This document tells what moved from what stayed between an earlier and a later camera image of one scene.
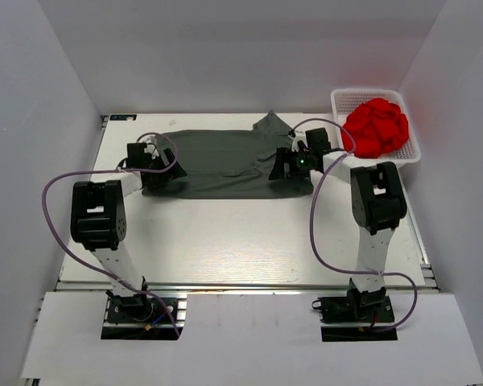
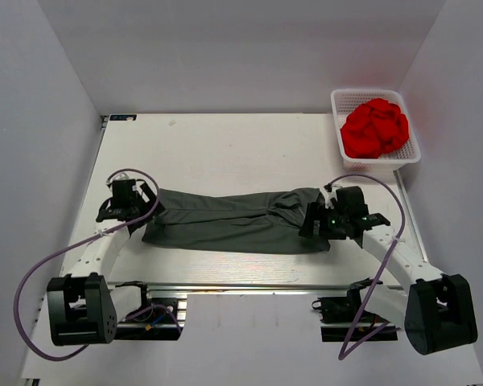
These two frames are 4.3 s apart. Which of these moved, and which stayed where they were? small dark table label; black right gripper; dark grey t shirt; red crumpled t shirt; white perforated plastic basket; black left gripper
Moved: black right gripper; dark grey t shirt; black left gripper
Stayed: white perforated plastic basket; small dark table label; red crumpled t shirt
